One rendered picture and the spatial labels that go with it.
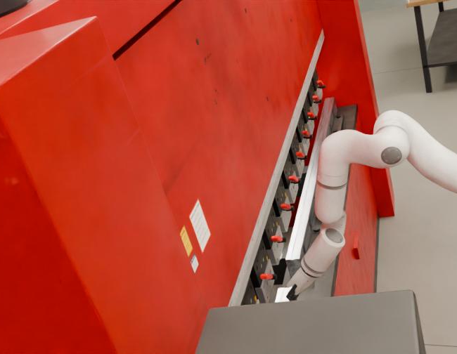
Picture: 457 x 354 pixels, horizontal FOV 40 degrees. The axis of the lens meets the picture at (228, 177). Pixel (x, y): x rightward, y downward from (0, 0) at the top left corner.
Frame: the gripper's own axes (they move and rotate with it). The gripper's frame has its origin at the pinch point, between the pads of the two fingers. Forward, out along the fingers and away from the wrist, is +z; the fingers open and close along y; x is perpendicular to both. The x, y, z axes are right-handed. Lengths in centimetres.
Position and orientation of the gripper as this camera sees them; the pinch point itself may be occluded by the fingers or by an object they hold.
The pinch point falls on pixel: (292, 296)
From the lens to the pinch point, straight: 218.4
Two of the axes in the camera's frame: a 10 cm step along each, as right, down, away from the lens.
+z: -3.5, 7.1, 6.1
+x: 6.8, 6.4, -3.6
